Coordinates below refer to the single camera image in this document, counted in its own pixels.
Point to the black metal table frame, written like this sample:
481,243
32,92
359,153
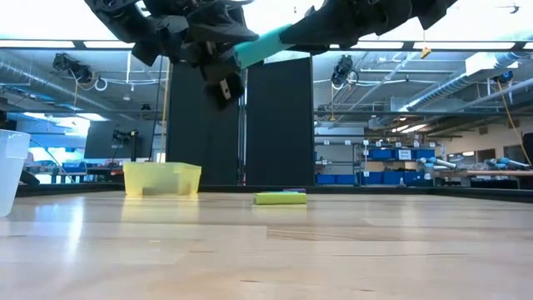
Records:
354,189

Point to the purple rectangular block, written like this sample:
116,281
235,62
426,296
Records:
296,190

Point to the black camera on tripod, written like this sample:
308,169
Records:
125,136

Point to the black partition panel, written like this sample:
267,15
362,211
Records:
208,137
279,125

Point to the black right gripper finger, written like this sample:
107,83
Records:
316,48
312,29

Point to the clear plastic bin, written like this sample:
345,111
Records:
12,175

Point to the lime green rectangular block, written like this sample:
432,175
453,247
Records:
279,198

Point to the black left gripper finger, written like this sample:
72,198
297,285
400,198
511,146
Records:
212,71
220,25

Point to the yellow translucent plastic bin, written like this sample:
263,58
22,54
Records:
162,177

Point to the blue storage bin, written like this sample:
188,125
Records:
424,154
381,154
346,179
325,179
370,178
416,179
392,178

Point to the wooden workbench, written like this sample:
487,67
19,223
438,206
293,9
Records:
499,172

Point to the metal storage shelf rack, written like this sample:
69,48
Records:
365,166

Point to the dark monitor screen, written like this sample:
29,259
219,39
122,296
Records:
100,143

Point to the yellow hanging hook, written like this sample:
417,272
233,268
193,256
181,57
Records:
425,53

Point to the teal rectangular block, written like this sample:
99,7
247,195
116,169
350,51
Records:
262,48
277,192

